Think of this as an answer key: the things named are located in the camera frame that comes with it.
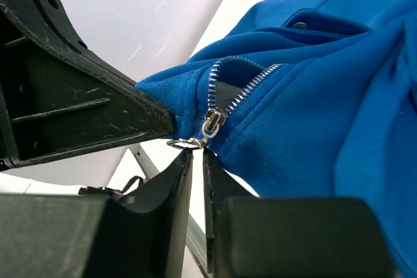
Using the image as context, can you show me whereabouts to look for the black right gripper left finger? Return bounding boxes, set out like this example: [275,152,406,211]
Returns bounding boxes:
[0,149,194,278]

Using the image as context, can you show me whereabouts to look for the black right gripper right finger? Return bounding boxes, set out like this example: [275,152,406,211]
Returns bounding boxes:
[203,150,399,277]

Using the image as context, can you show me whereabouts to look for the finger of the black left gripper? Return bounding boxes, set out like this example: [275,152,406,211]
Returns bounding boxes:
[33,0,134,85]
[1,0,173,170]

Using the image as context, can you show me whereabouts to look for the blue zip jacket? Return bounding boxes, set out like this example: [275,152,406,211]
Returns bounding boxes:
[137,0,416,277]

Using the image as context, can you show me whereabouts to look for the aluminium front table rail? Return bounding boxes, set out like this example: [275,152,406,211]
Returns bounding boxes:
[126,149,211,277]

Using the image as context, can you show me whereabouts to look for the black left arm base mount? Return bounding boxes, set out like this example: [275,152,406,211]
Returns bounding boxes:
[78,175,145,199]

